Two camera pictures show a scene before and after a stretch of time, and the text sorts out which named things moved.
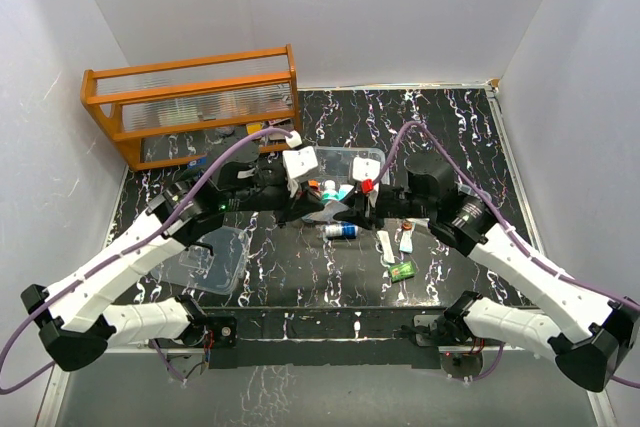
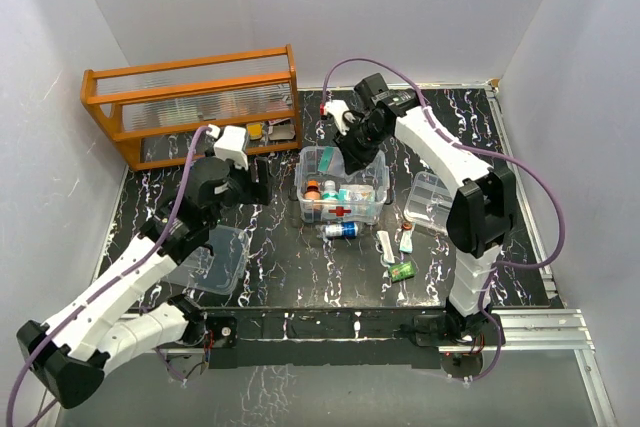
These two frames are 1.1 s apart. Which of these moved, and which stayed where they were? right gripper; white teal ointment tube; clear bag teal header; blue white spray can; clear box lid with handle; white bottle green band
Moved: clear bag teal header; right gripper
Stayed: blue white spray can; clear box lid with handle; white teal ointment tube; white bottle green band
